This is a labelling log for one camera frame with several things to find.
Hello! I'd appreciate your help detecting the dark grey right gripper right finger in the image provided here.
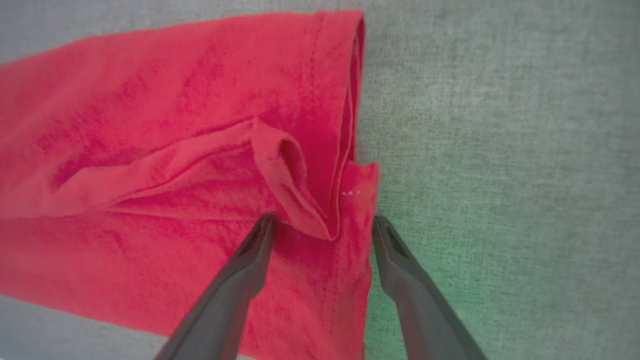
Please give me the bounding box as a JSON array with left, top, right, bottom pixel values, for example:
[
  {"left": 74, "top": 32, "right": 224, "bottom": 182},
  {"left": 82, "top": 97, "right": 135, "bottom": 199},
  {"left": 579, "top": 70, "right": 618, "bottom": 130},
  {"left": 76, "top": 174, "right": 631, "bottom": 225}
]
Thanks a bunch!
[{"left": 372, "top": 215, "right": 488, "bottom": 360}]

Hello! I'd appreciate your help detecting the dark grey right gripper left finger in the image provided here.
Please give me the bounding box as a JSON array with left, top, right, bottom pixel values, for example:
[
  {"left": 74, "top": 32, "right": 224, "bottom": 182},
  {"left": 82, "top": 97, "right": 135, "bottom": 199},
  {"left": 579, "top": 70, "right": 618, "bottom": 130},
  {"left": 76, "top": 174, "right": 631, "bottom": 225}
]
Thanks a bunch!
[{"left": 154, "top": 214, "right": 277, "bottom": 360}]

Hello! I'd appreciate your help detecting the red shirt with white collar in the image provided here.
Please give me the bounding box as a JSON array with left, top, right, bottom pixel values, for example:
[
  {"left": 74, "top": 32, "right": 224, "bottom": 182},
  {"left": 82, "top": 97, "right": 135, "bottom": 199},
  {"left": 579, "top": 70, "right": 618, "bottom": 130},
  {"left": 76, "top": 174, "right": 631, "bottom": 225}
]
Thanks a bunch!
[{"left": 0, "top": 10, "right": 381, "bottom": 360}]

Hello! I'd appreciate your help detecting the grey fabric sofa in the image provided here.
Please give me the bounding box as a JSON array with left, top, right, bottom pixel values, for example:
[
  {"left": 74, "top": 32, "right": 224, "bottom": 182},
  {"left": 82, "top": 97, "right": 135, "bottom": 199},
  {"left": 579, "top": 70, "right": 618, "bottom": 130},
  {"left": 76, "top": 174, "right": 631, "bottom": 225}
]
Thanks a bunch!
[{"left": 0, "top": 0, "right": 640, "bottom": 360}]

